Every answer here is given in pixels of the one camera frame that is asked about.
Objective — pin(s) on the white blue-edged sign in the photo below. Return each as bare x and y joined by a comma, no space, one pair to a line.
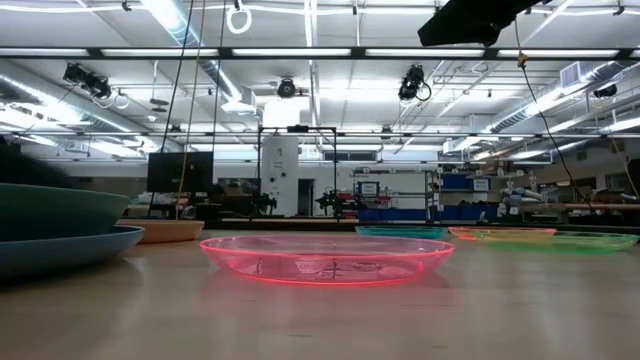
369,189

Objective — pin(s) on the tan plastic plate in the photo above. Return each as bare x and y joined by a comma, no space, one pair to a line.
165,231

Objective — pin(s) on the clear pink plastic plate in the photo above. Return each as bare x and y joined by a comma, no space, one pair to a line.
325,265

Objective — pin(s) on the black frame stand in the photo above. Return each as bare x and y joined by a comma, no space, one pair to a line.
297,129

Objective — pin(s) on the clear green plastic plate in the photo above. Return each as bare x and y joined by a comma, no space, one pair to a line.
550,244

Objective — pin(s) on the white cabinet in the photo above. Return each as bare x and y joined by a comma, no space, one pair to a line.
280,175

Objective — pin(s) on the blue storage bin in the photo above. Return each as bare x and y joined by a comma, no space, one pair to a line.
395,215
455,181
465,213

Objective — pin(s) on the silver air duct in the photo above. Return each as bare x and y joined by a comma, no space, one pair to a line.
590,75
170,20

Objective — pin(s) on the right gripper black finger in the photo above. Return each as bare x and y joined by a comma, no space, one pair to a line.
475,22

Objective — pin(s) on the black ceiling camera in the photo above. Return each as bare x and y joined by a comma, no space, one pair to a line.
286,89
87,80
412,82

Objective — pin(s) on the black aluminium table frame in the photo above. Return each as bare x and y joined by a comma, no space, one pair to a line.
300,225

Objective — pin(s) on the black background robot arm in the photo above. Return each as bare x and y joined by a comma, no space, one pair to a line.
262,202
330,200

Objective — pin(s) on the clear orange plastic plate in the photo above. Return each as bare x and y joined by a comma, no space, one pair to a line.
465,231

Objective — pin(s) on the black monitor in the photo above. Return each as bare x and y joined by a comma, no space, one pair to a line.
180,172

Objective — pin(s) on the black overhead beam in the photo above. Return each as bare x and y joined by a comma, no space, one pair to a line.
225,52

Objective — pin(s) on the clear cyan plastic plate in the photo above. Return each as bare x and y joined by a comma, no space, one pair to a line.
400,232

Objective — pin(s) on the dark green bowl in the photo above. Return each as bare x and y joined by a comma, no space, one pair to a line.
50,210

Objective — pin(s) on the large blue plastic plate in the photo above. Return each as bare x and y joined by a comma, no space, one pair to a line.
60,255

